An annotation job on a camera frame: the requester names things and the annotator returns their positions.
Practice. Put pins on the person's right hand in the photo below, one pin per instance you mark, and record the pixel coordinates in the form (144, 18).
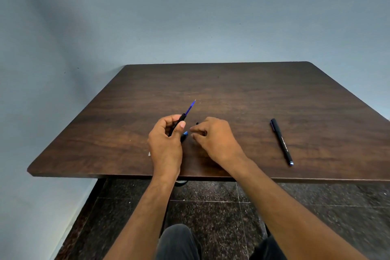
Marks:
(219, 144)

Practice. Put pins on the person's left hand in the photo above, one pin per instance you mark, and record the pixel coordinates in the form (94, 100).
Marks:
(163, 150)

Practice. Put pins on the person's left thumb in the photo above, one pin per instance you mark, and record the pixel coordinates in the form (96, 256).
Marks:
(179, 131)

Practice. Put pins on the person's right thumb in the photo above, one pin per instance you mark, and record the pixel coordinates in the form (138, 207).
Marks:
(198, 139)

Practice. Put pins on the black pen barrel blue refill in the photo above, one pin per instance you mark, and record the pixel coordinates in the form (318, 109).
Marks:
(186, 113)

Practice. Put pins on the person's right forearm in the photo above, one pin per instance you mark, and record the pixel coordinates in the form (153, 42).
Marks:
(283, 214)

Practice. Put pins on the person's left forearm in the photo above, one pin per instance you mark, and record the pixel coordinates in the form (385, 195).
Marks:
(143, 220)

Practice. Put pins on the blue pen cap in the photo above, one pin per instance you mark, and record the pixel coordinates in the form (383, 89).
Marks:
(185, 136)

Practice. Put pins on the black capped pen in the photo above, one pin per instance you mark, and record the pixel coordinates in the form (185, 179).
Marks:
(281, 142)

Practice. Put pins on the person's left leg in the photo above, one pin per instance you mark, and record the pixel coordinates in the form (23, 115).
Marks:
(178, 243)

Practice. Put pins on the person's leg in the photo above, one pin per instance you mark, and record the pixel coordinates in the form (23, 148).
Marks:
(269, 249)
(178, 243)

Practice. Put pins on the person's right leg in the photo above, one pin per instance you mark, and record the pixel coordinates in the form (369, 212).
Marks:
(269, 249)

